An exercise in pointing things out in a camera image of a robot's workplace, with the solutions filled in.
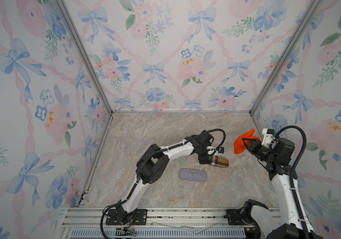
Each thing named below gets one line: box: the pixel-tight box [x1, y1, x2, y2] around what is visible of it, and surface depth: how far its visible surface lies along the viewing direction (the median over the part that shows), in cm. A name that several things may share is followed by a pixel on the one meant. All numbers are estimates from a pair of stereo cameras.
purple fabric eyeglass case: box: [178, 168, 208, 182], surface depth 87 cm
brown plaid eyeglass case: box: [208, 155, 229, 168], surface depth 92 cm
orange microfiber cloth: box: [233, 128, 262, 155], surface depth 78 cm
